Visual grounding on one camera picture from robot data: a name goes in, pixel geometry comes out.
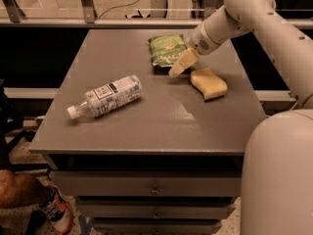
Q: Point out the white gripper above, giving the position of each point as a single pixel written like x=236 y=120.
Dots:
x=200 y=43

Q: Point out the green jalapeno chip bag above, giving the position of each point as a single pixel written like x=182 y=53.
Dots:
x=166 y=49

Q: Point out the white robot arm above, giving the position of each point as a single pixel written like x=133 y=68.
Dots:
x=277 y=173

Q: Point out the yellow sponge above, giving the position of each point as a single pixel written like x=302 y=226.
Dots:
x=208 y=83

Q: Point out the grey drawer cabinet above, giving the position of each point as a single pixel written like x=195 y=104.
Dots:
x=170 y=128

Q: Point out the clear plastic water bottle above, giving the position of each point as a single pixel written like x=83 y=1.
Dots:
x=106 y=98

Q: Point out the middle grey drawer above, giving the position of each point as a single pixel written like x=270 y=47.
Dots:
x=156 y=209

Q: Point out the grey drawer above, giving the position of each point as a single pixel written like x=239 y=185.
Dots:
x=147 y=183
x=156 y=209
x=157 y=227

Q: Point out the top grey drawer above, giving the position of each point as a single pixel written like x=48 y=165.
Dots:
x=147 y=183

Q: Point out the bottom grey drawer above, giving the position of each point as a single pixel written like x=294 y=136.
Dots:
x=157 y=227

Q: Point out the black chair base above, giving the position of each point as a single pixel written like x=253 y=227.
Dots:
x=10 y=119

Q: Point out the orange white sneaker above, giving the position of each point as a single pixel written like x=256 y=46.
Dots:
x=58 y=212

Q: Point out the person's bare leg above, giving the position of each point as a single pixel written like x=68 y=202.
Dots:
x=20 y=190

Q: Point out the metal railing frame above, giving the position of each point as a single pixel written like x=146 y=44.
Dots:
x=106 y=13

